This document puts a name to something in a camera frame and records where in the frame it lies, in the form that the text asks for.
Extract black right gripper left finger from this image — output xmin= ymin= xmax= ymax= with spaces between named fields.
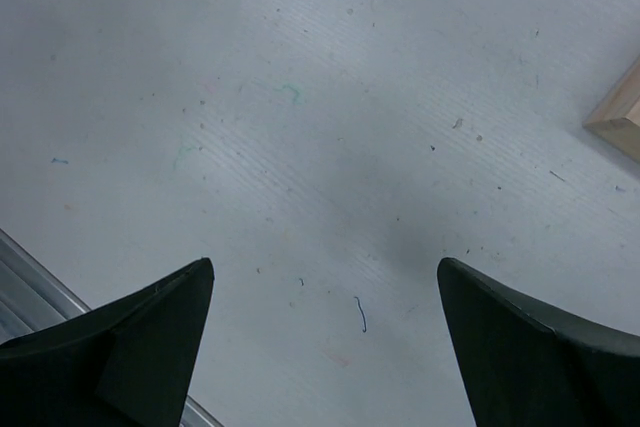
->
xmin=1 ymin=258 xmax=214 ymax=426

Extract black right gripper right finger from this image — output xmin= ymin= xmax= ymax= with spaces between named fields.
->
xmin=437 ymin=258 xmax=639 ymax=426

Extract wooden compartment tray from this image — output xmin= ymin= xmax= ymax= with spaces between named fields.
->
xmin=584 ymin=59 xmax=640 ymax=162

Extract aluminium front rail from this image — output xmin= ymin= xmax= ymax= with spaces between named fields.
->
xmin=1 ymin=234 xmax=219 ymax=426

